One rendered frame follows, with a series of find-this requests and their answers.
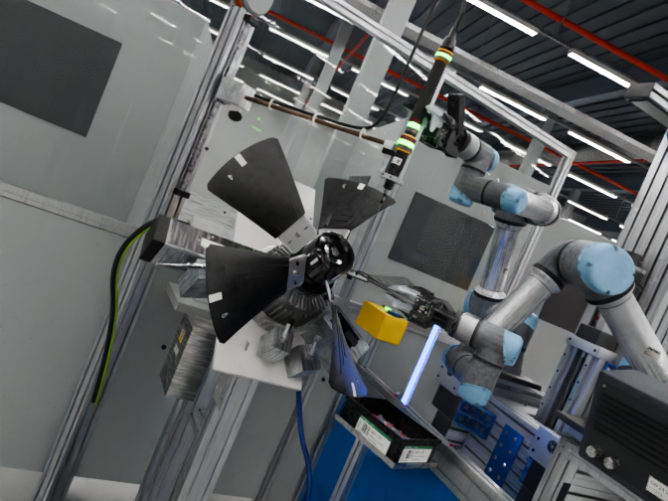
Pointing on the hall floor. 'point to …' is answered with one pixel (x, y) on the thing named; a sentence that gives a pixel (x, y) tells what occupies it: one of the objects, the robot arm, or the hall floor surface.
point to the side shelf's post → (158, 449)
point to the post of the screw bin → (349, 471)
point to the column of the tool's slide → (137, 283)
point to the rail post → (319, 444)
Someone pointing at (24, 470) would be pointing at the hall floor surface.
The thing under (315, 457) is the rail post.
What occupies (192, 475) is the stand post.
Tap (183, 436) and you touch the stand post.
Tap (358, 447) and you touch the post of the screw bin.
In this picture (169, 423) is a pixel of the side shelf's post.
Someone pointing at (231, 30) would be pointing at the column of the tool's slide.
